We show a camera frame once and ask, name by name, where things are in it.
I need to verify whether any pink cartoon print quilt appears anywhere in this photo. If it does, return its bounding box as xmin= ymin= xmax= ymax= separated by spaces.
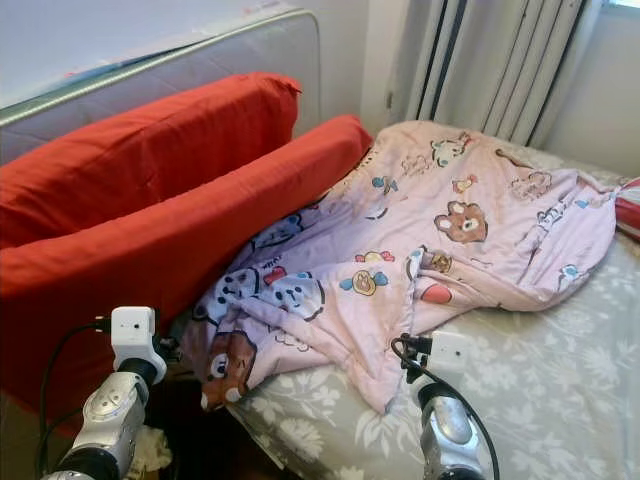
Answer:
xmin=185 ymin=120 xmax=619 ymax=413

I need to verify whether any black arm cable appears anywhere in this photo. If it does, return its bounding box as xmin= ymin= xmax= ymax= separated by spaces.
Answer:
xmin=38 ymin=315 xmax=116 ymax=480
xmin=390 ymin=333 xmax=501 ymax=480

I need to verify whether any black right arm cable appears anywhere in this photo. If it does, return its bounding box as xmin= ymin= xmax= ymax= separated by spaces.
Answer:
xmin=390 ymin=333 xmax=501 ymax=480

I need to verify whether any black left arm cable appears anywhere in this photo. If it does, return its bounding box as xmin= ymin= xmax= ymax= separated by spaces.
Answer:
xmin=38 ymin=315 xmax=116 ymax=480

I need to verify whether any white crumpled tissue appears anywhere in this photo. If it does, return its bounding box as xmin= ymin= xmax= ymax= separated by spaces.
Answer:
xmin=130 ymin=428 xmax=173 ymax=473

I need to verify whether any pale quilted mattress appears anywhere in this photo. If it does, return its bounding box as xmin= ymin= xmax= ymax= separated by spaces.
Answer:
xmin=0 ymin=8 xmax=323 ymax=166

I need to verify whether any large red cushion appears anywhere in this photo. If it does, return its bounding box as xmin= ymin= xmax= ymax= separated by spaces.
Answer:
xmin=0 ymin=113 xmax=376 ymax=421
xmin=0 ymin=72 xmax=303 ymax=251

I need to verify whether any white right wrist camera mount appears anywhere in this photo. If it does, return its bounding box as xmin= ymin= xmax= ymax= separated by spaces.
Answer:
xmin=410 ymin=330 xmax=469 ymax=381

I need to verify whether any colourful patterned fabric item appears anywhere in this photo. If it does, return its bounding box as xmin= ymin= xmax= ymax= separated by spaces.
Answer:
xmin=615 ymin=178 xmax=640 ymax=241

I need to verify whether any pale pleated curtain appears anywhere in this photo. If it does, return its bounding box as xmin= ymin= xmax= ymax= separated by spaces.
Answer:
xmin=390 ymin=0 xmax=606 ymax=146

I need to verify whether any grey floral bedspread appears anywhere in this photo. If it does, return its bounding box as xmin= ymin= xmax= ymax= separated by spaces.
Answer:
xmin=225 ymin=140 xmax=640 ymax=480

